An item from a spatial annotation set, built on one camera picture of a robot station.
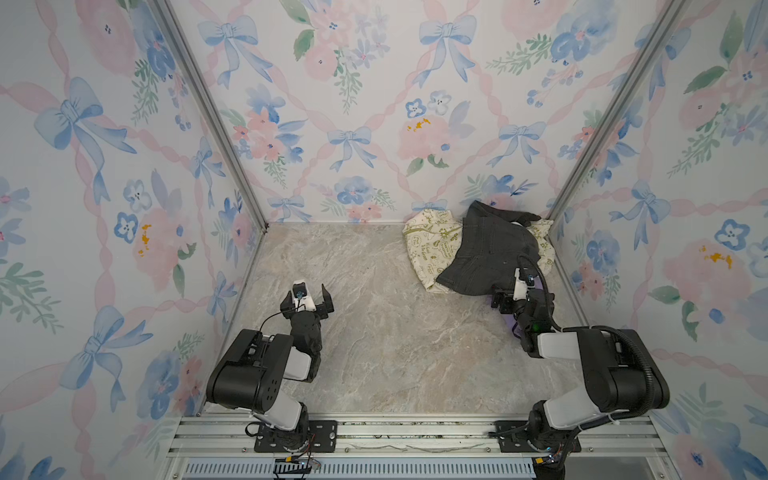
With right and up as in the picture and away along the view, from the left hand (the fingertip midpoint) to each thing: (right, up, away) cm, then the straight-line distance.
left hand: (308, 286), depth 88 cm
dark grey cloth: (+60, +13, +15) cm, 63 cm away
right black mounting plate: (+55, -35, -15) cm, 67 cm away
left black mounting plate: (+7, -36, -14) cm, 39 cm away
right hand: (+62, 0, +6) cm, 62 cm away
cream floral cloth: (+40, +16, +21) cm, 48 cm away
